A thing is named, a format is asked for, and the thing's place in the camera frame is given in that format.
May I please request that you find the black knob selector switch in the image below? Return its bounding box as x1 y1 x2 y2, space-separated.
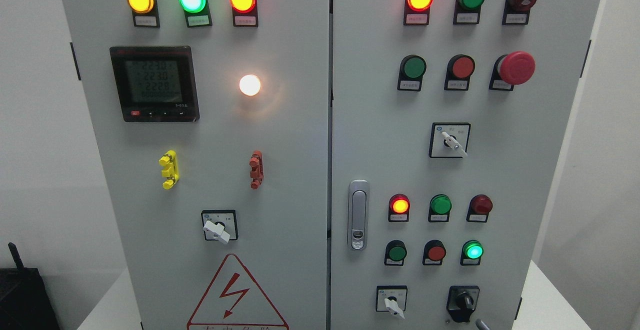
446 285 480 323

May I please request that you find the red terminal connector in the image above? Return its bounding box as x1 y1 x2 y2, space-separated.
249 150 265 190

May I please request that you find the red indicator light lower left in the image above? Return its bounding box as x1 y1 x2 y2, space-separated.
387 193 410 223

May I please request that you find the white lit indicator light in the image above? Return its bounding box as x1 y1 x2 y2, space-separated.
238 74 262 96

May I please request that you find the green push button upper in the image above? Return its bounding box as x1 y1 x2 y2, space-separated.
397 54 427 92

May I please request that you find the green push button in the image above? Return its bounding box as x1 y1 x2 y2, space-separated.
397 54 427 92
384 239 408 266

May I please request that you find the green push button lower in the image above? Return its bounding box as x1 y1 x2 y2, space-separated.
384 239 408 266

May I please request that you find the grey electrical cabinet left door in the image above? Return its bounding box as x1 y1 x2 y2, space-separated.
62 0 329 330

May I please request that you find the grey electrical cabinet door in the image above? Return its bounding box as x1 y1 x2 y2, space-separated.
62 0 329 330
330 0 601 330

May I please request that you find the green indicator light lower middle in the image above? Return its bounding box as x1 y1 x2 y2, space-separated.
428 194 453 223

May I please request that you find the grey electrical cabinet right door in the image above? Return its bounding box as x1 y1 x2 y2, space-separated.
330 0 601 330

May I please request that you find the yellow terminal connector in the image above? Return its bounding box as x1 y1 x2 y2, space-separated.
158 150 180 190

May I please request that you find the red push button lower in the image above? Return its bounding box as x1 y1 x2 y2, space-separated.
422 239 447 266

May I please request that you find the red push button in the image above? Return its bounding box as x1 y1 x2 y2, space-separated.
422 239 447 266
444 54 476 91

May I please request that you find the red push button upper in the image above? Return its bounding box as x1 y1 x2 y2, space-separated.
444 54 476 91

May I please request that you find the red indicator light left door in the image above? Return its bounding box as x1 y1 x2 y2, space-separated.
230 0 259 28

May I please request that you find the red indicator light lower right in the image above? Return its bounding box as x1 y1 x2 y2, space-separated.
466 194 493 223

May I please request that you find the red triangle warning sticker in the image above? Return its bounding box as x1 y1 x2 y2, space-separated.
186 254 290 330

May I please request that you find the black digital power meter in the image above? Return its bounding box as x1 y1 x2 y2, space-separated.
109 45 200 122

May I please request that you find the red indicator light top right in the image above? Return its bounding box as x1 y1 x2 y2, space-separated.
403 0 434 26

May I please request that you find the green illuminated button lower right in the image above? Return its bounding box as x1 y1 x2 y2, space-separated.
460 239 484 266

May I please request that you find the lit green indicator light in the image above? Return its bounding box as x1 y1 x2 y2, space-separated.
179 0 213 28

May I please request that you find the green indicator light top right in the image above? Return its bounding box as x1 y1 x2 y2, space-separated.
453 0 485 25

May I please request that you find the red emergency stop button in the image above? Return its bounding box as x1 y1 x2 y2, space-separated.
488 50 536 91

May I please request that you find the yellow indicator light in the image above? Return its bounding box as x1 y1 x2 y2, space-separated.
127 0 160 28

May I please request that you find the black box with antenna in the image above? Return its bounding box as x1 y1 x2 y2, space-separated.
0 242 60 330

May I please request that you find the silver door lock handle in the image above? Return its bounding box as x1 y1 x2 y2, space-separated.
347 179 370 251

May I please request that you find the white selector switch left door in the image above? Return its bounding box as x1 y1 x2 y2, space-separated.
201 209 238 245

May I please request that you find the white selector switch upper right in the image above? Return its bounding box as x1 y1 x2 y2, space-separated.
429 122 471 159

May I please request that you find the white selector switch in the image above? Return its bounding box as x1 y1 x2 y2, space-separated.
429 122 471 159
375 285 409 320

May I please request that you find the white selector switch bottom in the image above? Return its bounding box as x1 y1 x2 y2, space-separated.
375 285 409 320

